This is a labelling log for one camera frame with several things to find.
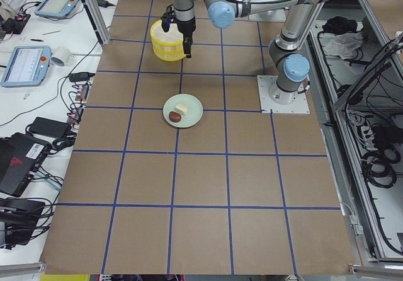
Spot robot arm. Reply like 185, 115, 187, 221
162, 0, 324, 64

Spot near blue teach pendant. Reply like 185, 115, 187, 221
1, 45, 52, 88

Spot aluminium frame post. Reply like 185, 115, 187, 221
81, 0, 111, 47

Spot white tape roll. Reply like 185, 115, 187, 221
50, 46, 76, 67

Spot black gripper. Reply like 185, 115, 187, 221
174, 8, 196, 57

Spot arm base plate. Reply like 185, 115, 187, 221
257, 75, 310, 115

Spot black power adapter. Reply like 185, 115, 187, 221
26, 117, 71, 138

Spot white bun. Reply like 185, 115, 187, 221
174, 103, 188, 115

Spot dark red bun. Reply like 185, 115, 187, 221
169, 111, 182, 123

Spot far blue teach pendant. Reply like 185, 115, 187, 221
34, 0, 80, 19

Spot blue teach pendant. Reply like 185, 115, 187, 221
34, 0, 80, 19
1, 45, 52, 88

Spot black red computer box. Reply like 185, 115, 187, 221
1, 132, 52, 197

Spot light green plate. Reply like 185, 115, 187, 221
162, 93, 203, 128

